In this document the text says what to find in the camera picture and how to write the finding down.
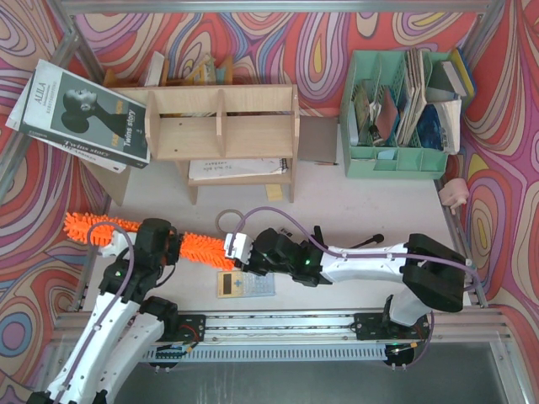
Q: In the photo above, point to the yellow blue calculator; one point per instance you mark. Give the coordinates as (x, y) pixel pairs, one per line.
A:
(237, 284)

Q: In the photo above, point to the grey stapler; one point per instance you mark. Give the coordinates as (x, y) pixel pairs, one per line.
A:
(286, 232)

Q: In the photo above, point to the black marker pen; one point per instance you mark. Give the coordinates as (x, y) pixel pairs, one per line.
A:
(376, 239)

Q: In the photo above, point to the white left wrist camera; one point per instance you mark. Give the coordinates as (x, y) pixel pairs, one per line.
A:
(116, 246)

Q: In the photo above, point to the pink pig figurine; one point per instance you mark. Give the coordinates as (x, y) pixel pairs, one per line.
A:
(454, 194)

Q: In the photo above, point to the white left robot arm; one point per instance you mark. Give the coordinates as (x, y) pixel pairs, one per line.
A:
(125, 320)

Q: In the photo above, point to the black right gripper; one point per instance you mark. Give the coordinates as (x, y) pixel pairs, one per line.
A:
(251, 258)

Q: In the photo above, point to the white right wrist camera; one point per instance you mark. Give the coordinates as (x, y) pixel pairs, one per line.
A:
(238, 247)

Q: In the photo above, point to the green desk organizer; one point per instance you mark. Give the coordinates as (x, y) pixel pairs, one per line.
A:
(375, 92)

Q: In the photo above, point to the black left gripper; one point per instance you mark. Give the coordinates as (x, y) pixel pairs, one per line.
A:
(169, 247)

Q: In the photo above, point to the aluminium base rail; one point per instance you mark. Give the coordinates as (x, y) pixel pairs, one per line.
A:
(303, 326)

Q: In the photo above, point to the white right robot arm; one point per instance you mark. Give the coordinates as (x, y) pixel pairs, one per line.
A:
(432, 275)

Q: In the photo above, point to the spiral notepad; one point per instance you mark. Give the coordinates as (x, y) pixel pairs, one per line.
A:
(236, 168)

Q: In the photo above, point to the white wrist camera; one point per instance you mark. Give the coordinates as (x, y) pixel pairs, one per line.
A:
(238, 247)
(116, 246)

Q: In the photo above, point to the orange chenille duster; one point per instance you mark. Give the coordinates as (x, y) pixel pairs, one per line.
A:
(196, 248)

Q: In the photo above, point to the white book under stack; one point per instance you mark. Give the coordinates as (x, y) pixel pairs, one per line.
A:
(13, 123)

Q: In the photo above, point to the black Twins story book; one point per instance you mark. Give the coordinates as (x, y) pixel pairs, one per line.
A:
(72, 111)

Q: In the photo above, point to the grey notebook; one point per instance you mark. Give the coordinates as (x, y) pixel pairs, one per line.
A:
(318, 139)

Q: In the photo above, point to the wooden bookshelf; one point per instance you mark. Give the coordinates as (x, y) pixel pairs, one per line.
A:
(186, 124)

